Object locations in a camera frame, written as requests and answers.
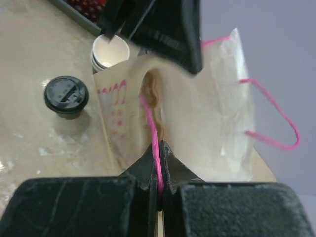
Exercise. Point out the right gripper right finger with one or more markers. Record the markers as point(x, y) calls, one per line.
point(195, 208)

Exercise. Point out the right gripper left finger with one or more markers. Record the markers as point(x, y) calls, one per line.
point(109, 206)

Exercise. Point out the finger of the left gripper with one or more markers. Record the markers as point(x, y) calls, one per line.
point(169, 29)
point(123, 15)

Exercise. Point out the single cardboard cup carrier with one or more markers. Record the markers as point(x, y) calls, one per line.
point(151, 89)

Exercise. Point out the brown paper bag pink handles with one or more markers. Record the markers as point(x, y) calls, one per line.
point(209, 116)

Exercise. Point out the black plastic cup lid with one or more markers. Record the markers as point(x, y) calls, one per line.
point(67, 96)

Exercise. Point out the dark grapes bunch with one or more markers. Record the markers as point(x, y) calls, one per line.
point(90, 9)

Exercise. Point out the stack of paper cups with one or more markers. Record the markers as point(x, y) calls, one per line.
point(106, 53)

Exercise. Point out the grey fruit tray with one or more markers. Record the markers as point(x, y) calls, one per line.
point(63, 6)

